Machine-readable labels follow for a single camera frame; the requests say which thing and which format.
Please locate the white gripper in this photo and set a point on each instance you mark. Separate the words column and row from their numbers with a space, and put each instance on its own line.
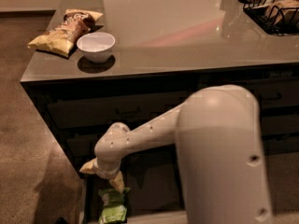
column 104, row 173

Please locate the green rice chip bag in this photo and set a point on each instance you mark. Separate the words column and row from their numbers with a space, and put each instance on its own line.
column 114, row 206

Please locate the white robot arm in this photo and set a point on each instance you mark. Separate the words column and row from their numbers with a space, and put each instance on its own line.
column 217, row 135

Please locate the middle left drawer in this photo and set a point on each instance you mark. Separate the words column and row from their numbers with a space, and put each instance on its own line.
column 82, row 144

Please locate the open bottom left drawer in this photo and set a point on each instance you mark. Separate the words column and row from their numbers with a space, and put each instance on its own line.
column 155, row 195

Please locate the top left drawer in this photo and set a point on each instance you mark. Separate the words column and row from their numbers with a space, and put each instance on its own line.
column 100, row 111

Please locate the brown yellow chip bag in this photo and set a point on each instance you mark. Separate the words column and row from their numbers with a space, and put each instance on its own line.
column 62, row 39

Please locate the middle right drawer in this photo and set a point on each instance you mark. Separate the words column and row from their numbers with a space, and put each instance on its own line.
column 285, row 124

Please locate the top right drawer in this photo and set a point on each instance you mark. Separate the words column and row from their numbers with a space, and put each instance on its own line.
column 277, row 93

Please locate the bottom right drawer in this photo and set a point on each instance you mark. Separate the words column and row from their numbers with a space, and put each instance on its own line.
column 275, row 146

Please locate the white bowl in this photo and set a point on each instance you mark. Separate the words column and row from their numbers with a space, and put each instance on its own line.
column 96, row 47

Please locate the dark kitchen island cabinet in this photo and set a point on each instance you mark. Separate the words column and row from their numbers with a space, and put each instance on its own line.
column 162, row 46

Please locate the snack bags in basket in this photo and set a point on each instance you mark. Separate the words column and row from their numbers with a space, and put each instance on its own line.
column 278, row 12

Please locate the black wire basket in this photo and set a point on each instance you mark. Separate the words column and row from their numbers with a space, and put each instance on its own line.
column 268, row 27

